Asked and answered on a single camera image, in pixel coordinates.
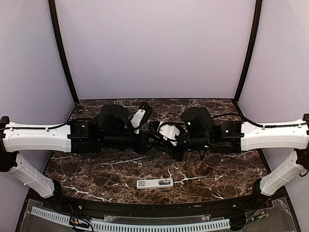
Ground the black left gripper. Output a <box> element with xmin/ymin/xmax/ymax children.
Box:
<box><xmin>100</xmin><ymin>129</ymin><xmax>162</xmax><ymax>156</ymax></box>

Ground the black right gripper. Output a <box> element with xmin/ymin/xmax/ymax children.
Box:
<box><xmin>154</xmin><ymin>124</ymin><xmax>212</xmax><ymax>162</ymax></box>

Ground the white remote control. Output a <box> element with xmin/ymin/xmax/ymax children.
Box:
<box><xmin>136</xmin><ymin>178</ymin><xmax>174</xmax><ymax>189</ymax></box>

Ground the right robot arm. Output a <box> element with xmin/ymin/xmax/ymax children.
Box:
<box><xmin>158</xmin><ymin>107</ymin><xmax>309</xmax><ymax>210</ymax></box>

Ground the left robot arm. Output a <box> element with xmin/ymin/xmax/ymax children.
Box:
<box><xmin>0</xmin><ymin>103</ymin><xmax>154</xmax><ymax>211</ymax></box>

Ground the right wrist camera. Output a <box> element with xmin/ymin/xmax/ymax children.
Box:
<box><xmin>148</xmin><ymin>121</ymin><xmax>185</xmax><ymax>146</ymax></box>

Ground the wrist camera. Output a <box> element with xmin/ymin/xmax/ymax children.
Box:
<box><xmin>130</xmin><ymin>102</ymin><xmax>153</xmax><ymax>134</ymax></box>
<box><xmin>148</xmin><ymin>121</ymin><xmax>185</xmax><ymax>146</ymax></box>

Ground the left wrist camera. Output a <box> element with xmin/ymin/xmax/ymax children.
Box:
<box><xmin>130</xmin><ymin>102</ymin><xmax>153</xmax><ymax>134</ymax></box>

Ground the black front rail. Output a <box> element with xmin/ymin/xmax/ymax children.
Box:
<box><xmin>26</xmin><ymin>187</ymin><xmax>290</xmax><ymax>223</ymax></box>

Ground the white slotted cable duct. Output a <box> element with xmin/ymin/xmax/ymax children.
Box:
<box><xmin>31</xmin><ymin>207</ymin><xmax>230</xmax><ymax>232</ymax></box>

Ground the black right corner post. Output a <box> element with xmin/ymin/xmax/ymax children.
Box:
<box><xmin>233</xmin><ymin>0</ymin><xmax>263</xmax><ymax>104</ymax></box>

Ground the black corner post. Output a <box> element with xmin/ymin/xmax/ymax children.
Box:
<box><xmin>48</xmin><ymin>0</ymin><xmax>79</xmax><ymax>105</ymax></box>
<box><xmin>233</xmin><ymin>0</ymin><xmax>263</xmax><ymax>104</ymax></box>

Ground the black left corner post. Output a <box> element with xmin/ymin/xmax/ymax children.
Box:
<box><xmin>48</xmin><ymin>0</ymin><xmax>79</xmax><ymax>105</ymax></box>

